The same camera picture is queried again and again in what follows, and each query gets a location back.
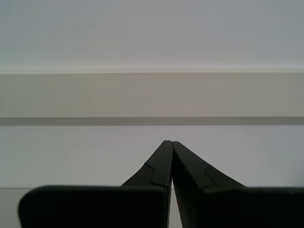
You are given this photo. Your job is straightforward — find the long beige wall board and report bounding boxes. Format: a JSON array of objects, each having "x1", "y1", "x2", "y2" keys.
[{"x1": 0, "y1": 72, "x2": 304, "y2": 118}]

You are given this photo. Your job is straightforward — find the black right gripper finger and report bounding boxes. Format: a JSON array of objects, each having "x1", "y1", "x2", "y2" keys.
[
  {"x1": 171, "y1": 141, "x2": 304, "y2": 228},
  {"x1": 18, "y1": 140, "x2": 173, "y2": 228}
]

